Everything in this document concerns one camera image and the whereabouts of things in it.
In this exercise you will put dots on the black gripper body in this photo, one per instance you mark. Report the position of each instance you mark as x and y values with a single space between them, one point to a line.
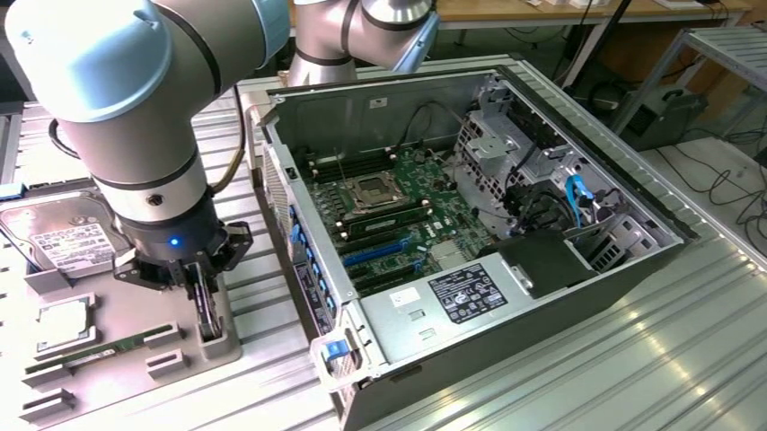
169 233

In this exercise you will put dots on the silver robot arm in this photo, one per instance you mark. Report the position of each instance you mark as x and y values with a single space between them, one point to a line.
114 81

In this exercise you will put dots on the grey parts rack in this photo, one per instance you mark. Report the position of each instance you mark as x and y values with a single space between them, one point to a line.
121 310

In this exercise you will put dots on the silver hard disk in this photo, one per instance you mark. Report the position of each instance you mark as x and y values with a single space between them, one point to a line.
57 233

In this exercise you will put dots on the silver CPU chip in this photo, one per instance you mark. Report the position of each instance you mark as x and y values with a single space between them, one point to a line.
63 325

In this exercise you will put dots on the green RAM stick, white label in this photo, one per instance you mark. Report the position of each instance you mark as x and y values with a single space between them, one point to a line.
102 352

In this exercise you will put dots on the blue expansion slot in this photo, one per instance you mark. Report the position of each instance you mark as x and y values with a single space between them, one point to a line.
374 252

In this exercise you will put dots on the green RAM stick, black chips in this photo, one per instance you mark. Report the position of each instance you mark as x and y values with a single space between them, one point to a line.
383 222

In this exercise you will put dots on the socket locking lever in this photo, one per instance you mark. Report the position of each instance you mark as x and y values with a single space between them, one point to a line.
343 166

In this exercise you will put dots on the black expansion slot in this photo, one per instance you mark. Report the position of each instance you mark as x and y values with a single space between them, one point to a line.
386 275

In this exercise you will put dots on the CPU socket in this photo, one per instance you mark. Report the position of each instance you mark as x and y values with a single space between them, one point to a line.
374 190

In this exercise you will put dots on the black RAM slot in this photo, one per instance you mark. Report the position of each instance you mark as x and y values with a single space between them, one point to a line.
354 164

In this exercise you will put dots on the blue case latch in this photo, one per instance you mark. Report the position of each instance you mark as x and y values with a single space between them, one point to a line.
335 350

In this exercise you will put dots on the silver chipset heatsink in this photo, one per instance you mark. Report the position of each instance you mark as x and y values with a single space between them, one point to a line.
451 252

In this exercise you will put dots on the green motherboard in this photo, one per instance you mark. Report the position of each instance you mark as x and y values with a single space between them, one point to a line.
443 197

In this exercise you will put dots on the grey power supply unit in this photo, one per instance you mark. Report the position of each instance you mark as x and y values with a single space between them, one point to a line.
443 305

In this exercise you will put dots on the black open PC case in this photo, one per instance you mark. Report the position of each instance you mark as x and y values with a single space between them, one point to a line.
479 359

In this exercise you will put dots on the metal disk bay cage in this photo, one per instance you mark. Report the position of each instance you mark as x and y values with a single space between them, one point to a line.
498 148

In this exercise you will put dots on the black plastic air shroud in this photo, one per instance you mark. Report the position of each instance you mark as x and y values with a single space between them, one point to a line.
539 260

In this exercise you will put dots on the wooden desk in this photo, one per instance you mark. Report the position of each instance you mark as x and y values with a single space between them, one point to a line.
539 11

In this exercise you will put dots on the black box device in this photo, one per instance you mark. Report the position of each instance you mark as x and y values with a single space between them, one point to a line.
672 119

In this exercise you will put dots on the metal slat frame table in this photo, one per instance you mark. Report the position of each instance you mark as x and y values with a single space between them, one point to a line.
728 58

